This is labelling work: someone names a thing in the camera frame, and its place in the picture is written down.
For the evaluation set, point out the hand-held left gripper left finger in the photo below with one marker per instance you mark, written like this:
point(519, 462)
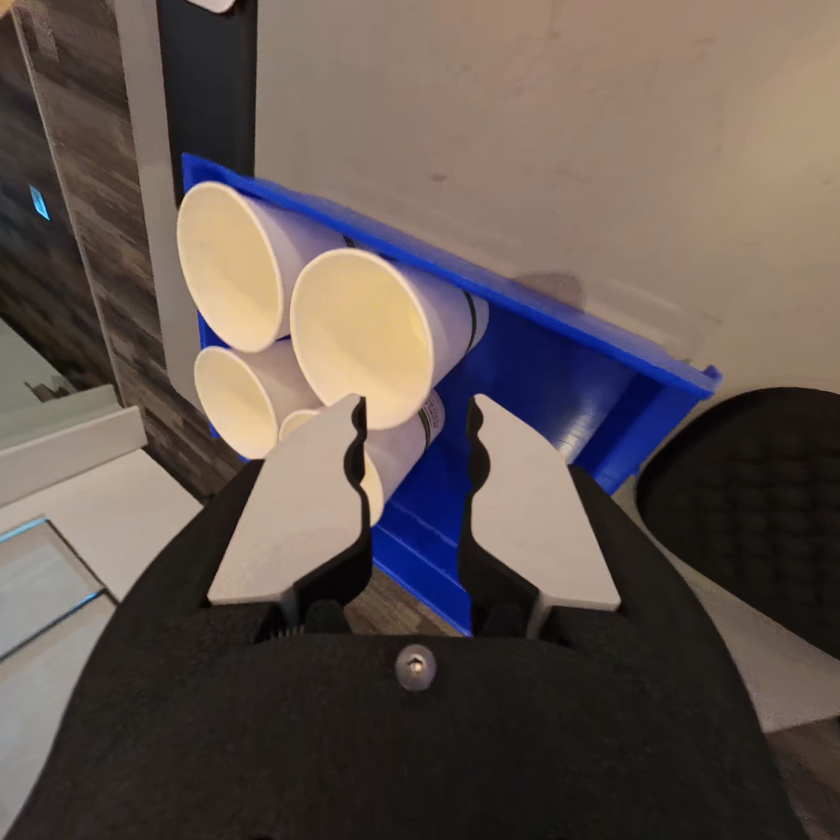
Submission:
point(289, 525)

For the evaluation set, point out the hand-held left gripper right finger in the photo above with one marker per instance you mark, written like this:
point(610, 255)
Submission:
point(545, 525)

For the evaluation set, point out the white paper cup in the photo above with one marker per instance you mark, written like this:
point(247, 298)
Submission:
point(236, 400)
point(400, 446)
point(230, 269)
point(361, 335)

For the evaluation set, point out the blue plastic bin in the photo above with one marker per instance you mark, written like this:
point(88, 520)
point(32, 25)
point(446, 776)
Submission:
point(565, 381)

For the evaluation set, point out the black textured pad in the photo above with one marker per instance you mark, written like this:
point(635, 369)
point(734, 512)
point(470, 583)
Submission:
point(761, 499)

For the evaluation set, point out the white board stand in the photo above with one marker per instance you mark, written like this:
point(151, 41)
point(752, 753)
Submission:
point(217, 4)

